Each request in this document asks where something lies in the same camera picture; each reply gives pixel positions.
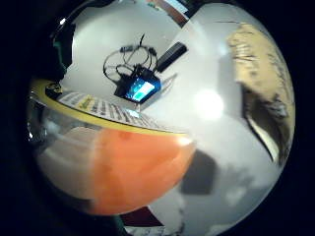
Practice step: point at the clear bottle of orange juice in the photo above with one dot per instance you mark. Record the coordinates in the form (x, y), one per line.
(131, 167)

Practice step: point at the small black device with screen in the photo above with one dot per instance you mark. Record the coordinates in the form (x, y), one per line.
(141, 88)

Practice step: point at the black rectangular box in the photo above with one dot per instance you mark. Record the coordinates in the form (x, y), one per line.
(171, 56)

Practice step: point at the brown wooden furniture edge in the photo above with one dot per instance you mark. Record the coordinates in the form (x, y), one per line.
(170, 9)

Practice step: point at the dark red flat object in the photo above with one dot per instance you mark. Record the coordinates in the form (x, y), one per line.
(141, 218)

